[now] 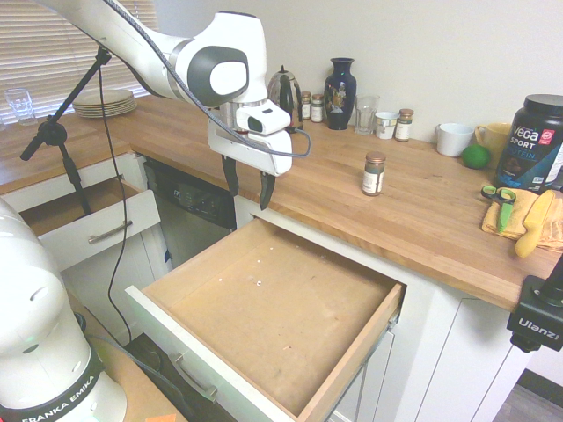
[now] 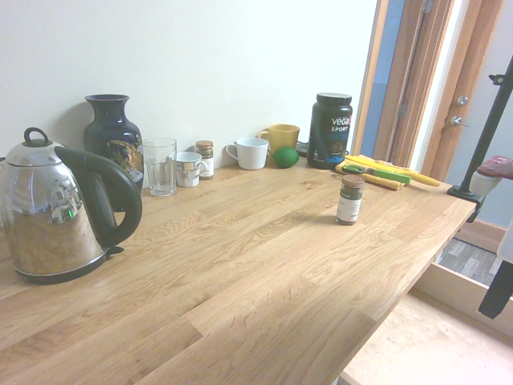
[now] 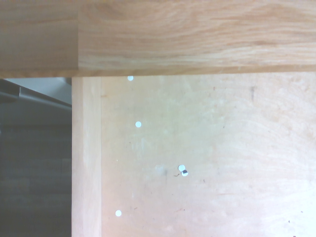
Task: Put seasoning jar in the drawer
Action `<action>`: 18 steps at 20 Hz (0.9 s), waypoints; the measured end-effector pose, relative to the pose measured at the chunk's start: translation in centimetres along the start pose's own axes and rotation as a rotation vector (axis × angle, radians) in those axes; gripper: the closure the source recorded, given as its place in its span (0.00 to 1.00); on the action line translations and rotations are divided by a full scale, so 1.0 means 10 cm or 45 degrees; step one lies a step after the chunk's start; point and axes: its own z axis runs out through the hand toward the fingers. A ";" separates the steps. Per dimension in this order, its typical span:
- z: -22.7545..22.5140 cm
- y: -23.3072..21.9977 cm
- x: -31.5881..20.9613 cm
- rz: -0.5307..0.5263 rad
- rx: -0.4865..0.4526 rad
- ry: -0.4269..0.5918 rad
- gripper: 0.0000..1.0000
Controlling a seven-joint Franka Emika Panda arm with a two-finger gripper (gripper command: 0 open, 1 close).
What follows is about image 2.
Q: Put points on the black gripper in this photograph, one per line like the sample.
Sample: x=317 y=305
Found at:
x=504 y=278

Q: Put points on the seasoning jar with brown lid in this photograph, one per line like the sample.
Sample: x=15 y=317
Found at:
x=349 y=204

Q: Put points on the spice jar with light label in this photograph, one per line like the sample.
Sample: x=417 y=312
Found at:
x=206 y=160

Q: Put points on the white cylinder with red plate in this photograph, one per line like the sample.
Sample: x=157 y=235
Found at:
x=487 y=176

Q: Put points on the yellow cloth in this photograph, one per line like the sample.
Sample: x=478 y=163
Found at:
x=384 y=181

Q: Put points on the silver door lock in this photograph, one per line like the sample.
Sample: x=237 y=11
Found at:
x=463 y=100

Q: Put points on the metal door hinge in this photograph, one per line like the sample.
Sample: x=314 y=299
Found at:
x=402 y=110

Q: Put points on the black protein powder tub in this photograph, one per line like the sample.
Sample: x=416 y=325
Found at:
x=329 y=132

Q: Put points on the small black flat object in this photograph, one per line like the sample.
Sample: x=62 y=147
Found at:
x=303 y=149

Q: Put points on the green lime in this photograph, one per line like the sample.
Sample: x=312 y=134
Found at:
x=285 y=157

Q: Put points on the yellow mug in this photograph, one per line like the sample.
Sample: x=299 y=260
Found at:
x=284 y=136

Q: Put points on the plain white mug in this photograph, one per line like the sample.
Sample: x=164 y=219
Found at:
x=252 y=154

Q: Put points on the small patterned white mug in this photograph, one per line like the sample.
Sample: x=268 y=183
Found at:
x=186 y=170

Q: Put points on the clear glass tumbler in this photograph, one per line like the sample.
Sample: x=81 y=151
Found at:
x=159 y=168

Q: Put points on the dark blue painted vase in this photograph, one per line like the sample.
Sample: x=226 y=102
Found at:
x=110 y=128

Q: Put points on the stainless steel electric kettle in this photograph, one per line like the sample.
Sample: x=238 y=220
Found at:
x=44 y=216

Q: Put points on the black camera stand with clamp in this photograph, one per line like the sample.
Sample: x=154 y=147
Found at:
x=487 y=124

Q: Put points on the wooden door frame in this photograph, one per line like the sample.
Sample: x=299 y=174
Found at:
x=417 y=80

